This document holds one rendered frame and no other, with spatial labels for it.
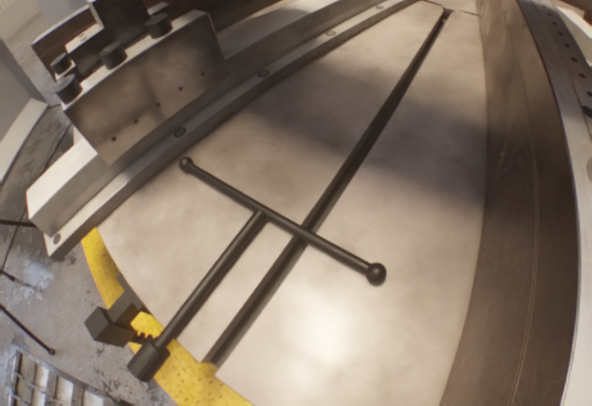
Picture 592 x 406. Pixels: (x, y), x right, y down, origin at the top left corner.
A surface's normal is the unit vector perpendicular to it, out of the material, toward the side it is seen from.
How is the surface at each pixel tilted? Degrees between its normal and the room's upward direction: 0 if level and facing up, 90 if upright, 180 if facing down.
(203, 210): 0
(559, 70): 0
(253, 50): 71
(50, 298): 0
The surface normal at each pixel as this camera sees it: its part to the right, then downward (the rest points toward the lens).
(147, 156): -0.14, -0.56
